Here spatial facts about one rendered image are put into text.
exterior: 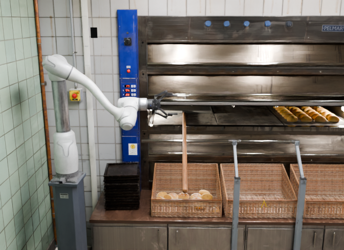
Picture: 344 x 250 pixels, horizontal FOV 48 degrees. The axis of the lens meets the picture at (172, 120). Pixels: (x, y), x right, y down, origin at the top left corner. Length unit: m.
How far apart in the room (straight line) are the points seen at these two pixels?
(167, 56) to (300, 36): 1.10
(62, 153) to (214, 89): 1.37
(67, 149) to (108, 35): 1.07
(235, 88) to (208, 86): 0.23
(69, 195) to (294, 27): 2.17
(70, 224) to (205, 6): 1.94
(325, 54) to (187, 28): 1.16
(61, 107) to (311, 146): 2.12
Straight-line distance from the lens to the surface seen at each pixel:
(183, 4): 3.25
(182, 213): 3.17
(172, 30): 3.27
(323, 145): 3.64
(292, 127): 3.51
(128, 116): 2.61
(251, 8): 3.30
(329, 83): 3.53
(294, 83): 3.44
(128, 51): 3.26
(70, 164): 2.74
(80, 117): 3.46
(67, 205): 2.84
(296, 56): 3.40
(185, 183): 2.17
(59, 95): 2.84
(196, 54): 3.27
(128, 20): 3.25
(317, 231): 3.31
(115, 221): 3.13
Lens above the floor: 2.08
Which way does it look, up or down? 15 degrees down
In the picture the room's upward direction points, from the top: straight up
